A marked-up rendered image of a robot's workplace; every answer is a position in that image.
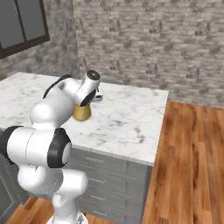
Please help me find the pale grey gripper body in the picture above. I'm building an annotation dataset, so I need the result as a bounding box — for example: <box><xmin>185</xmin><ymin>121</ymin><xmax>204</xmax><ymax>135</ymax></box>
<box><xmin>92</xmin><ymin>87</ymin><xmax>104</xmax><ymax>102</ymax></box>

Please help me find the gold pitcher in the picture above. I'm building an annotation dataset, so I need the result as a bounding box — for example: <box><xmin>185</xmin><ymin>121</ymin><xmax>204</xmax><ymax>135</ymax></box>
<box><xmin>72</xmin><ymin>102</ymin><xmax>93</xmax><ymax>123</ymax></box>

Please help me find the grey drawer front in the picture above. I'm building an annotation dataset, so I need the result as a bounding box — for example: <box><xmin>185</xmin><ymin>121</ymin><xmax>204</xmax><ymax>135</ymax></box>
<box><xmin>85</xmin><ymin>171</ymin><xmax>147</xmax><ymax>203</ymax></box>
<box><xmin>67</xmin><ymin>147</ymin><xmax>149</xmax><ymax>182</ymax></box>
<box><xmin>76</xmin><ymin>191</ymin><xmax>146</xmax><ymax>219</ymax></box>
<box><xmin>78</xmin><ymin>206</ymin><xmax>144</xmax><ymax>224</ymax></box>

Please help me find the dark framed window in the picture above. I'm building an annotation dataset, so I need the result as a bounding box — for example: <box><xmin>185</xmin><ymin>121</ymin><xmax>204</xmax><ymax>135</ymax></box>
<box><xmin>0</xmin><ymin>0</ymin><xmax>51</xmax><ymax>60</ymax></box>

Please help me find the grey cabinet door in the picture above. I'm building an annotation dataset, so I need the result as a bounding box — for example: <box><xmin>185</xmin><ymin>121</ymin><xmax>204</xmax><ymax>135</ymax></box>
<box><xmin>0</xmin><ymin>153</ymin><xmax>32</xmax><ymax>224</ymax></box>

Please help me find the silver drawer handle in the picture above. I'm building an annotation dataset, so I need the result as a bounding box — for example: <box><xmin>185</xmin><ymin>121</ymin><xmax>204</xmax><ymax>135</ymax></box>
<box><xmin>91</xmin><ymin>210</ymin><xmax>109</xmax><ymax>218</ymax></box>
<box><xmin>89</xmin><ymin>194</ymin><xmax>108</xmax><ymax>202</ymax></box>
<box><xmin>85</xmin><ymin>157</ymin><xmax>105</xmax><ymax>164</ymax></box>
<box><xmin>87</xmin><ymin>177</ymin><xmax>106</xmax><ymax>185</ymax></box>

